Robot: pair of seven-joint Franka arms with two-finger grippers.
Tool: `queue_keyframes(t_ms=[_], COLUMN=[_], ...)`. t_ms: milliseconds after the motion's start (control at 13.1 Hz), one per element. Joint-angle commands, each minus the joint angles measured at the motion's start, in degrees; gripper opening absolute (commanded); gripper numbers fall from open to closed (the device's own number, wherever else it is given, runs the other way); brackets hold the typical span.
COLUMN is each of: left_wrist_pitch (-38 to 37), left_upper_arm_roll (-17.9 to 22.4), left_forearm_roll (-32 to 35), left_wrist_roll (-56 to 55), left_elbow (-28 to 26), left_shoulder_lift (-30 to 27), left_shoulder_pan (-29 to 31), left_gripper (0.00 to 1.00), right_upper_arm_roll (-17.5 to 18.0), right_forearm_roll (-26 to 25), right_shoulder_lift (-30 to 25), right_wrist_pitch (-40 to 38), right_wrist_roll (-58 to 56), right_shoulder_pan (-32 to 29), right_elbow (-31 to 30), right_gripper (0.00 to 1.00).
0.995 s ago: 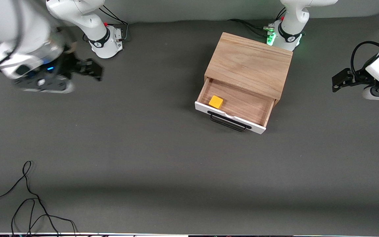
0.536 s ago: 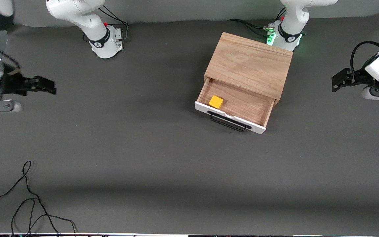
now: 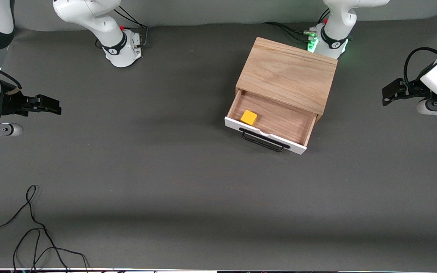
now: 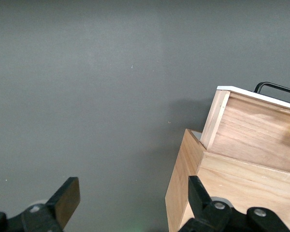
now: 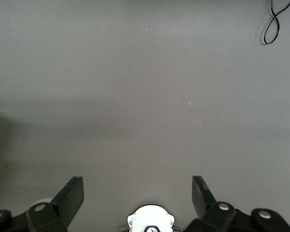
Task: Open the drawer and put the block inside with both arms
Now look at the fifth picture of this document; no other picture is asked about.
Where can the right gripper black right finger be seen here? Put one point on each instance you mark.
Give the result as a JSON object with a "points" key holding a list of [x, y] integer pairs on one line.
{"points": [[205, 200]]}

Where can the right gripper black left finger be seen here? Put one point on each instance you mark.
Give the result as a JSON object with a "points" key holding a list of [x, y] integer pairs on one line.
{"points": [[67, 200]]}

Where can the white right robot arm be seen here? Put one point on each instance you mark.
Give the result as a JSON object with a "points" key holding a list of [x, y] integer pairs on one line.
{"points": [[149, 220]]}

